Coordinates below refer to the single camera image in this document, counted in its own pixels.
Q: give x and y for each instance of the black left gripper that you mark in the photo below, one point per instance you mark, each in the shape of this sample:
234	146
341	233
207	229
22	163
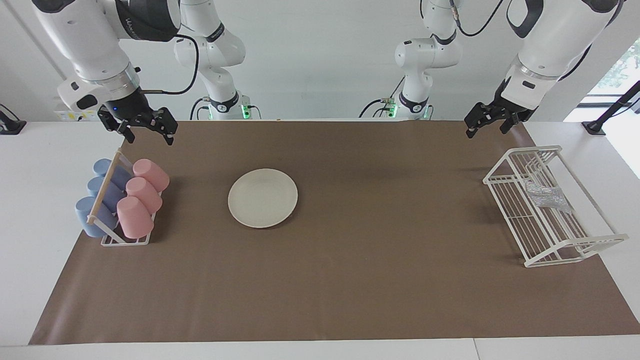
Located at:
510	106

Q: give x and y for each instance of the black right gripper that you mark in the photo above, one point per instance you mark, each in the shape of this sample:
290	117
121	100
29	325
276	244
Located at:
125	106

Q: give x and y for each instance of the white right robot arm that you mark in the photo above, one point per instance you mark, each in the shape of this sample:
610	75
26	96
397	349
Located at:
85	40

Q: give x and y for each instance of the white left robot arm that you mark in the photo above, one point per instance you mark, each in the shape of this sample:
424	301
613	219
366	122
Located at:
560	35

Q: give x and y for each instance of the cream round plate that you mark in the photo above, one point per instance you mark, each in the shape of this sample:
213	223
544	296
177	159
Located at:
262	199

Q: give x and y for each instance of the pink plastic cup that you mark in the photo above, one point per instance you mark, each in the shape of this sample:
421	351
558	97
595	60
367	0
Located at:
151	174
145	195
135	217

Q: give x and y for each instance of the blue plastic cup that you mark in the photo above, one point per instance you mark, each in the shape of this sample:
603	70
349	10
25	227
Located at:
96	186
102	167
85	215

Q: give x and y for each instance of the brown table mat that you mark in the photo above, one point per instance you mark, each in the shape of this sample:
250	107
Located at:
350	275

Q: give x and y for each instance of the white wall power strip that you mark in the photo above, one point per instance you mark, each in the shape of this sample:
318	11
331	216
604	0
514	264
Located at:
70	116

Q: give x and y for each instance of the black clamp mount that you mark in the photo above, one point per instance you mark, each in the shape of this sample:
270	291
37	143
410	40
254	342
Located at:
10	126

